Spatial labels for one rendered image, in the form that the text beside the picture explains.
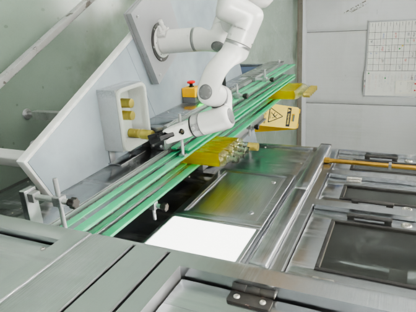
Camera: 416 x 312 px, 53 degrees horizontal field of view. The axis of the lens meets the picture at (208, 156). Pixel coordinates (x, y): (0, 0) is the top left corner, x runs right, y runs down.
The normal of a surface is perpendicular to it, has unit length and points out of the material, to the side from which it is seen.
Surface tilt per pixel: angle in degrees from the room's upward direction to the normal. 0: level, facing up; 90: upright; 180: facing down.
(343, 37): 90
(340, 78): 90
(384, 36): 90
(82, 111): 0
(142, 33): 3
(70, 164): 0
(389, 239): 90
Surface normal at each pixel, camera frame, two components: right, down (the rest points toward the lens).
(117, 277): -0.07, -0.94
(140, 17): 0.92, 0.04
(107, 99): -0.41, 0.33
